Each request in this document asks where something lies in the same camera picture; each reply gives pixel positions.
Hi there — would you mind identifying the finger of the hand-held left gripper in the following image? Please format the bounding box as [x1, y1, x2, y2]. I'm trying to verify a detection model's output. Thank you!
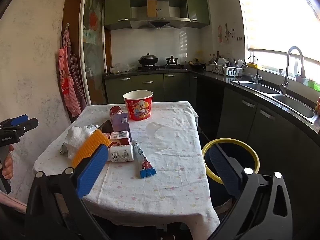
[0, 114, 29, 128]
[4, 118, 39, 137]

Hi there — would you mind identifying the small steel faucet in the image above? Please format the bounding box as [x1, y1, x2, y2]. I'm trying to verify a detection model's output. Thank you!
[247, 55, 262, 83]

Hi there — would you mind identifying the white dish rack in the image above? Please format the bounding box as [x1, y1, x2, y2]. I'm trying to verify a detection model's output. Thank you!
[205, 63, 244, 77]

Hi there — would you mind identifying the green wall cabinet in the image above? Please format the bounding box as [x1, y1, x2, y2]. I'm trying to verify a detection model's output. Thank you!
[104, 0, 130, 30]
[186, 0, 210, 29]

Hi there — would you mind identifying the white paper towel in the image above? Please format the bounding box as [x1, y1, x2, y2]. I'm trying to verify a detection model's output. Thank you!
[62, 126, 92, 160]

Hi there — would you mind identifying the red soda can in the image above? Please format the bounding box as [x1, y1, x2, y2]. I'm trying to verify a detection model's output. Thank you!
[109, 106, 123, 118]

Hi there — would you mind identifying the frosted glass sliding door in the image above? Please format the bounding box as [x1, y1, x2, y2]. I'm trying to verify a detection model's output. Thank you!
[79, 0, 110, 105]

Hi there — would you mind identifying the white floral tablecloth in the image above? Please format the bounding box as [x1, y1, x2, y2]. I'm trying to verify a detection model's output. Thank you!
[34, 101, 220, 233]

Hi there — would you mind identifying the orange spiky brush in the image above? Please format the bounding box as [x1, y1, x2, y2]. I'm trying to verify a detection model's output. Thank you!
[71, 131, 112, 168]

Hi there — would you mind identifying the black pan with lid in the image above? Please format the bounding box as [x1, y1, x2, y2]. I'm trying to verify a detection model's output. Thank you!
[189, 59, 207, 70]

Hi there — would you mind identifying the black stone countertop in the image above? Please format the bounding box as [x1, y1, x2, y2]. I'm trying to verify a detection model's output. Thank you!
[104, 66, 320, 134]

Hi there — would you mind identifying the clear plastic cup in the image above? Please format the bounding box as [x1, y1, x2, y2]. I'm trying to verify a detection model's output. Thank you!
[146, 122, 175, 153]

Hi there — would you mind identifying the crumpled plastic bag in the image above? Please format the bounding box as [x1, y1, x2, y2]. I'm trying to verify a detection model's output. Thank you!
[110, 64, 137, 74]

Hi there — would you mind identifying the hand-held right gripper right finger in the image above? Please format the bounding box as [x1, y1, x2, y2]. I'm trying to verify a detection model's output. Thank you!
[207, 145, 293, 240]

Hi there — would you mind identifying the printed toothpaste tube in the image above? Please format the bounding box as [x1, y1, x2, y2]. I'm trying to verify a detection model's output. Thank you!
[131, 139, 158, 179]

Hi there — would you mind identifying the green base cabinet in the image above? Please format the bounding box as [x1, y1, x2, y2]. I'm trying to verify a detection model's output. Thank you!
[196, 76, 320, 230]
[104, 72, 198, 104]

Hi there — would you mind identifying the red paper bucket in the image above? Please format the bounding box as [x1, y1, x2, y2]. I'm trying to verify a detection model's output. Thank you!
[122, 90, 153, 120]

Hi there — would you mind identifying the steel range hood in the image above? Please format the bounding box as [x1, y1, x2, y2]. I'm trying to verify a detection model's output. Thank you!
[129, 0, 191, 30]

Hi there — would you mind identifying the brown cardboard box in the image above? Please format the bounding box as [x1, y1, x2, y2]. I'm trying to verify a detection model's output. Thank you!
[147, 0, 157, 17]

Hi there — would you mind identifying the window blind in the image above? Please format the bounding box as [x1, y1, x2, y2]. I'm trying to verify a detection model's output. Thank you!
[235, 0, 320, 53]

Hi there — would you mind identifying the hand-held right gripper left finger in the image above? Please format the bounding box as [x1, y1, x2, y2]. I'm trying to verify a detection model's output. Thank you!
[25, 144, 110, 240]

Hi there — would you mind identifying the dark brown pouch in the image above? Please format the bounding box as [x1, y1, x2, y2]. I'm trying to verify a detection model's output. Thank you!
[99, 120, 114, 133]

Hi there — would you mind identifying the person's left hand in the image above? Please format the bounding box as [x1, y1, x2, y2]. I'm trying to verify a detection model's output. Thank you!
[0, 145, 14, 180]

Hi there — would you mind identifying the yellow rimmed trash bin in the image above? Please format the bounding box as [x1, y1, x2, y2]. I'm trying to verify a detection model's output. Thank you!
[202, 138, 260, 214]

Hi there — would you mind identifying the white pill bottle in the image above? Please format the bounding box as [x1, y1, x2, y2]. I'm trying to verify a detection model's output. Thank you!
[108, 144, 135, 163]

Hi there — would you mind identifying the black gas stove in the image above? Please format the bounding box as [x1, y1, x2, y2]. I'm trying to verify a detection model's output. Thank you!
[137, 64, 187, 71]

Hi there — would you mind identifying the red printed apron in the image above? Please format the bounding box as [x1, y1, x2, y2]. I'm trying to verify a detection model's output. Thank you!
[58, 24, 83, 117]

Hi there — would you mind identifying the black wok with lid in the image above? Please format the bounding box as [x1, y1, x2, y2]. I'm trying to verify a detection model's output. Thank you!
[138, 53, 159, 66]

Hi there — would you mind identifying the person's left forearm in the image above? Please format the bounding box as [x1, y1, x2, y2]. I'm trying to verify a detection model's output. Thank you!
[0, 190, 27, 213]

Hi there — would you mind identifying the tall steel faucet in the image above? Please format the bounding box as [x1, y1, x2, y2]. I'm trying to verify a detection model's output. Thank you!
[280, 46, 307, 95]

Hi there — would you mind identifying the red and white carton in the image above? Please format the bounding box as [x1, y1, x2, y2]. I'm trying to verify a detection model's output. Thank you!
[104, 131, 132, 147]

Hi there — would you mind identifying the purple cardboard box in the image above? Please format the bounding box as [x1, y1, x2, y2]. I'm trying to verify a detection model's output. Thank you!
[111, 112, 130, 133]

